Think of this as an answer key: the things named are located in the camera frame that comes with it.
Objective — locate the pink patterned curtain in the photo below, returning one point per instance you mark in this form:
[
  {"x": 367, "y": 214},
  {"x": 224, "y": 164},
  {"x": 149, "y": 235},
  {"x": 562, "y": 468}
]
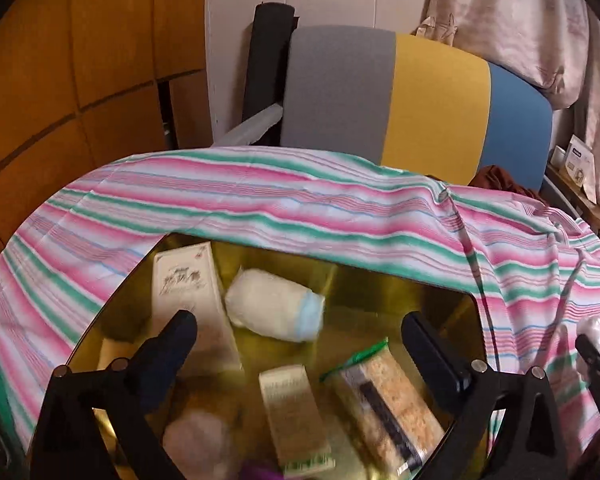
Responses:
[{"x": 505, "y": 10}]

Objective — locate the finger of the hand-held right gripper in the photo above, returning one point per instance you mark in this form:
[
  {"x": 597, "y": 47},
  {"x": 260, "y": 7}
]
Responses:
[{"x": 592, "y": 357}]

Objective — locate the gold metal tin box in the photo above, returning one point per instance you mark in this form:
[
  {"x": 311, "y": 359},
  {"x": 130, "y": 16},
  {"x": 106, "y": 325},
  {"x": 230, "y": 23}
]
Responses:
[{"x": 380, "y": 305}]

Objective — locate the grey yellow blue chair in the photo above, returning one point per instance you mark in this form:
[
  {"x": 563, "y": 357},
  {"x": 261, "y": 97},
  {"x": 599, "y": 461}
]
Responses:
[{"x": 430, "y": 100}]

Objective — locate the cracker packet dark stripe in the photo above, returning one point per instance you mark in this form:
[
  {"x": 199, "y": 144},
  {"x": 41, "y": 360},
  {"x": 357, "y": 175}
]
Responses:
[{"x": 380, "y": 400}]

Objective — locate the white blue-label box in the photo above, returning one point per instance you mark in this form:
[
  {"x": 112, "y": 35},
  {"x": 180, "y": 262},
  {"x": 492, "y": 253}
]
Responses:
[{"x": 580, "y": 160}]

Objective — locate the pink green striped tablecloth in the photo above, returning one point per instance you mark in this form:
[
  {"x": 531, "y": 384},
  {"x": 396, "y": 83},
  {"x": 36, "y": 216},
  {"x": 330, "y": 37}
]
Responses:
[{"x": 280, "y": 195}]

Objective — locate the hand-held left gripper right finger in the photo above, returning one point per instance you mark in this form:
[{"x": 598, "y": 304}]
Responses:
[{"x": 430, "y": 360}]

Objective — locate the brown cloth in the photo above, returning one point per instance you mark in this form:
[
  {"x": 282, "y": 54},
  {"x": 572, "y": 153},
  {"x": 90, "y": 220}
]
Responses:
[{"x": 502, "y": 180}]

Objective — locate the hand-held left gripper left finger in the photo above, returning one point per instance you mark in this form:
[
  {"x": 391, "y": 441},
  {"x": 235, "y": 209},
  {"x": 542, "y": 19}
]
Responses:
[{"x": 172, "y": 355}]

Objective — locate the wooden shelf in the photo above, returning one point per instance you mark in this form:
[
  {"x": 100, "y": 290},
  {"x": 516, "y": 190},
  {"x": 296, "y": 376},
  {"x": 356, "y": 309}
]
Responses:
[{"x": 580, "y": 200}]

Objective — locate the white plastic-wrapped ball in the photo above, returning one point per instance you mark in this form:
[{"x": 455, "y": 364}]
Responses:
[
  {"x": 592, "y": 330},
  {"x": 195, "y": 437}
]

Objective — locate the white wrapped rail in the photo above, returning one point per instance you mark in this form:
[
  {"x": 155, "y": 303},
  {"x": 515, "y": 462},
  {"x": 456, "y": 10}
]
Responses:
[{"x": 250, "y": 127}]

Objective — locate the cream towel blue edge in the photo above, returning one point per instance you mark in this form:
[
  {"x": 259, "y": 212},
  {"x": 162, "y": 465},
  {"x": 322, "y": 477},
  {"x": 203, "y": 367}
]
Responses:
[{"x": 265, "y": 305}]

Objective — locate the small white cup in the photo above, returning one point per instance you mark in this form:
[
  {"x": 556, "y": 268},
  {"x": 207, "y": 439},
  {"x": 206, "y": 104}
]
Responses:
[{"x": 558, "y": 156}]

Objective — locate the black rolled mat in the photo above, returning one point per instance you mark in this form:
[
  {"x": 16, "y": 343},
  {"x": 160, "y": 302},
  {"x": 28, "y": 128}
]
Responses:
[{"x": 267, "y": 60}]

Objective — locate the large purple snack packet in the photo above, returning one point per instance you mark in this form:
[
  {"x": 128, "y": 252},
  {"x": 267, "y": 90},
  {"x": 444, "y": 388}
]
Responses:
[{"x": 262, "y": 472}]

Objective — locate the wooden wardrobe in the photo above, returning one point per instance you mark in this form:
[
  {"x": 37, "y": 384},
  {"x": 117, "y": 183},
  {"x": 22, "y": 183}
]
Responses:
[{"x": 80, "y": 60}]

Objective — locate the beige purple snack packet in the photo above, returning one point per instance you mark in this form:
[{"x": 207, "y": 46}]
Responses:
[{"x": 190, "y": 285}]

